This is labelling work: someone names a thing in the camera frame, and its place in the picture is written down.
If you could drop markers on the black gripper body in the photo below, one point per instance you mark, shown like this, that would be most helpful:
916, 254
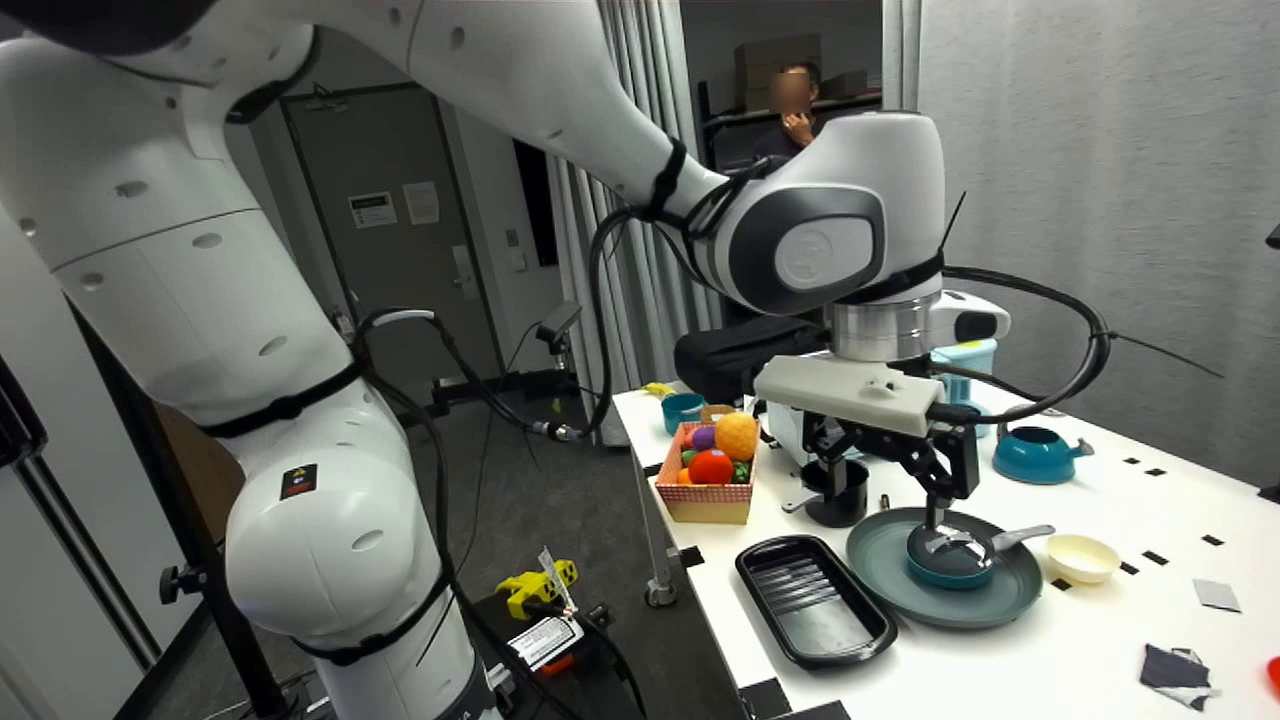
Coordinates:
864, 441

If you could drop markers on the large black tape rectangle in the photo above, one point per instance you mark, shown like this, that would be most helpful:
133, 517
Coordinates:
816, 715

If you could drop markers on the dark grey cloth piece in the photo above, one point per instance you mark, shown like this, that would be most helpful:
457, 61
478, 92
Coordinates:
1173, 671

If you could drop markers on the medium black tape square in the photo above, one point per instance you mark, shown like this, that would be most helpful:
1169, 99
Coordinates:
763, 698

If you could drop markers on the grey square patch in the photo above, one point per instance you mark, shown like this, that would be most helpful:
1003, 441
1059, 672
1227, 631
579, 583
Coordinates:
1217, 594

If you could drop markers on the black tripod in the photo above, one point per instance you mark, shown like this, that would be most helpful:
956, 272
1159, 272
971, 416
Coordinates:
176, 583

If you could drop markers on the small teal cup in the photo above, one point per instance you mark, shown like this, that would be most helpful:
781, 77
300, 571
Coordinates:
683, 409

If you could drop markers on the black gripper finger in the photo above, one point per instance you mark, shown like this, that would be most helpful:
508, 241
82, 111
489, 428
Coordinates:
964, 487
930, 496

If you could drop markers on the small yellow object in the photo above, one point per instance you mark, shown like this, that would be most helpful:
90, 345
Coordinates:
659, 390

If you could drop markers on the red toy tomato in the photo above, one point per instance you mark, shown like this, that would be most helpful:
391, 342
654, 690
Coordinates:
709, 466

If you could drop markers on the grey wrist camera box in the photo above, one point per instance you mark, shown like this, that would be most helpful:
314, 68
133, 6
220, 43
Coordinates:
847, 390

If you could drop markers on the brown wooden board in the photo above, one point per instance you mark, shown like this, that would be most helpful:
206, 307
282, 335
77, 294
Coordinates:
203, 466

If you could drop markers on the white cabinet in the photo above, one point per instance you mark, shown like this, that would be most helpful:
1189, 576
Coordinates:
42, 643

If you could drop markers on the grey metal pole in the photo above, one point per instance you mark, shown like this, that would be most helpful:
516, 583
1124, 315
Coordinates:
654, 535

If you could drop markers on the black rectangular tray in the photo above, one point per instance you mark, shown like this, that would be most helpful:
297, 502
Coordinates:
812, 602

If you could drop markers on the black cup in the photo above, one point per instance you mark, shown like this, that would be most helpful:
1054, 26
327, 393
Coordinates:
838, 496

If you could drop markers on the white tablet device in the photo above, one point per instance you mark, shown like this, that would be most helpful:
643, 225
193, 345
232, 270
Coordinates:
544, 646

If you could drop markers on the purple toy fruit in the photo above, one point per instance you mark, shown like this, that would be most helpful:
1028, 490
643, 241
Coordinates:
701, 437

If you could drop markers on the person in dark shirt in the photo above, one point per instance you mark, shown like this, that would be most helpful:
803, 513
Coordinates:
803, 92

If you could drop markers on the blue kettle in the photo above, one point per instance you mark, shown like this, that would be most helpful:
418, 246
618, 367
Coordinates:
1032, 459

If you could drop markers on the dark green round plate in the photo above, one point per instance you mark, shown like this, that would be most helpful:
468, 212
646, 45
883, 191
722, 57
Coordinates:
883, 566

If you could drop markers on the small black tape piece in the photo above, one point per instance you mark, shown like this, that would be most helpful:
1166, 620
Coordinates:
1124, 571
1153, 470
1060, 583
1130, 460
689, 556
1209, 540
1153, 556

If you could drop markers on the small orange toy fruit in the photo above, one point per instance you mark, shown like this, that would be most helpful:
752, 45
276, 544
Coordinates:
683, 472

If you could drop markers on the small cream bowl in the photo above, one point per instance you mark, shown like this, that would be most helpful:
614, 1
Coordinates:
1082, 563

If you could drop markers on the light blue container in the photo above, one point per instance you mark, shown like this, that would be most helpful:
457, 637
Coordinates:
964, 361

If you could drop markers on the small red object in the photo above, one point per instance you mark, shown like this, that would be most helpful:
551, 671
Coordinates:
1272, 672

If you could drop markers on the narrow white curtain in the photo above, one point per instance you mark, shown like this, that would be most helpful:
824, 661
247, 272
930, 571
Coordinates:
643, 307

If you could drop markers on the black camera on stand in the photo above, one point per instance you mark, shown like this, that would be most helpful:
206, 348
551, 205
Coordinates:
557, 324

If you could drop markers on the green toy fruit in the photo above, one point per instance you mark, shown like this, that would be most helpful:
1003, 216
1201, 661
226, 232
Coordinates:
743, 472

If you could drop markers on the wide grey curtain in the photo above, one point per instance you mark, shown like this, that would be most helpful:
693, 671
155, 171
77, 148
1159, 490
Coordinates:
1107, 161

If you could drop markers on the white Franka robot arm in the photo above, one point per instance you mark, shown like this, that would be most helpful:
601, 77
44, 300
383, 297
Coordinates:
175, 267

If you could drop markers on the white paper door sign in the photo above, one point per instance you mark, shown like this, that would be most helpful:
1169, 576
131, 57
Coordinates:
420, 201
372, 209

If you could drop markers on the grey door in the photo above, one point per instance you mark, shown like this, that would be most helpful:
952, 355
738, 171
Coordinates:
387, 284

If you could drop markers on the black bag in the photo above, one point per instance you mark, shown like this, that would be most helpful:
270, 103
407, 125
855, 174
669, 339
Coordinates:
732, 357

